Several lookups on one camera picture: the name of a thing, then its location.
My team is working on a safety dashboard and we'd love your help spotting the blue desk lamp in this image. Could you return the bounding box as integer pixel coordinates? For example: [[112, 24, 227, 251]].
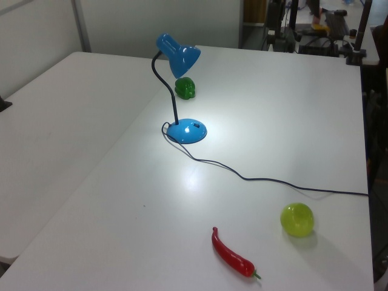
[[150, 32, 209, 144]]

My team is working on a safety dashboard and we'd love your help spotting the green bell pepper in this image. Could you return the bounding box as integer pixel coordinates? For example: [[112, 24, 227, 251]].
[[174, 76, 197, 100]]

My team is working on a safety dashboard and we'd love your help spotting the red chili pepper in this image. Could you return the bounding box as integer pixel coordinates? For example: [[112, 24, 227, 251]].
[[211, 226, 262, 280]]

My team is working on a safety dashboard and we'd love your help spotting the green apple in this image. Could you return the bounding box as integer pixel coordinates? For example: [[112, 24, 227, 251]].
[[279, 202, 315, 238]]

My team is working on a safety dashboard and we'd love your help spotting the black tripod stand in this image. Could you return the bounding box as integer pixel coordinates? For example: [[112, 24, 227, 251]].
[[262, 0, 301, 53]]

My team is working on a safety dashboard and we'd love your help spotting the black keyboard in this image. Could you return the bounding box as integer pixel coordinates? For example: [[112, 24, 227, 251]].
[[324, 12, 351, 36]]

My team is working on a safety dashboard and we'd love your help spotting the black pole with table clamp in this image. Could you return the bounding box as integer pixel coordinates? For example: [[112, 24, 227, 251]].
[[346, 0, 373, 66]]

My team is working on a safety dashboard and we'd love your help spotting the dark lamp power cable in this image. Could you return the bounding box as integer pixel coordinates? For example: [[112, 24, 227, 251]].
[[161, 121, 370, 198]]

